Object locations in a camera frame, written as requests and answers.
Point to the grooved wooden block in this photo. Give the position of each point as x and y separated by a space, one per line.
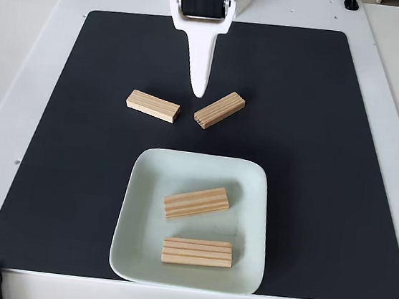
152 105
218 110
197 203
196 253

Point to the pale green square plate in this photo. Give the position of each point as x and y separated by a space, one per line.
140 222

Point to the black rubber mat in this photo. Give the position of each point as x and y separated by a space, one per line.
77 143

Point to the black table clamp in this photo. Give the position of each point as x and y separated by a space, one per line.
351 2

